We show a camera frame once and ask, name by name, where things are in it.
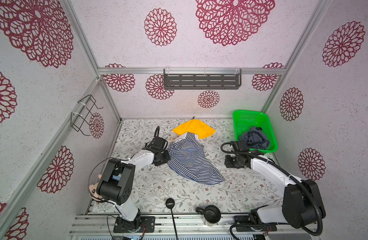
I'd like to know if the blue white striped tank top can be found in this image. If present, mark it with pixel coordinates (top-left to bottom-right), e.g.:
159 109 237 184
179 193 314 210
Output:
167 133 225 186

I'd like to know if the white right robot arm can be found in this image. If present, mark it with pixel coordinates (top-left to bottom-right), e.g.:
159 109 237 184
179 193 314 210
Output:
221 140 326 236

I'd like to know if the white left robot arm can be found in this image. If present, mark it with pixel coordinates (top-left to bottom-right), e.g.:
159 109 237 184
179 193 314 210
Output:
88 137 170 232

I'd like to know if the grey tank top in basket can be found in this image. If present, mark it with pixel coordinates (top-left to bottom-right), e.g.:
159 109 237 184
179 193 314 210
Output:
238 126 271 150

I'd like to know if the green plastic basket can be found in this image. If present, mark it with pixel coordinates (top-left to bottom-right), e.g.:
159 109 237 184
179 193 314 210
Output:
233 110 278 153

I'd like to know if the yellow bucket hat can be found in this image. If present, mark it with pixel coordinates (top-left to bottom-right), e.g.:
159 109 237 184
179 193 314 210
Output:
172 119 216 142

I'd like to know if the black ladle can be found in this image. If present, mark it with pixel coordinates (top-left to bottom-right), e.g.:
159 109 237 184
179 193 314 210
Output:
165 198 178 240

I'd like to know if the plush doll toy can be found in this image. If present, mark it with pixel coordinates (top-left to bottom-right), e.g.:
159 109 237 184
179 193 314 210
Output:
88 174 106 203

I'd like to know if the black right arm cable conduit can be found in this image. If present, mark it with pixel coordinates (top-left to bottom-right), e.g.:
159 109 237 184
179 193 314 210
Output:
219 141 323 237

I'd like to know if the grey wall shelf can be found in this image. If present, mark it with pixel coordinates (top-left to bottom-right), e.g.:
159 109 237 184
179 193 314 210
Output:
163 69 242 90

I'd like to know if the black wire wall rack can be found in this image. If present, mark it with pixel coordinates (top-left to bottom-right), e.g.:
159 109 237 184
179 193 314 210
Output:
70 95 104 139

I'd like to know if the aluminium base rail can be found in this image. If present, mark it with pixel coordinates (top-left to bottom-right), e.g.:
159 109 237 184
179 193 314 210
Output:
66 213 322 240

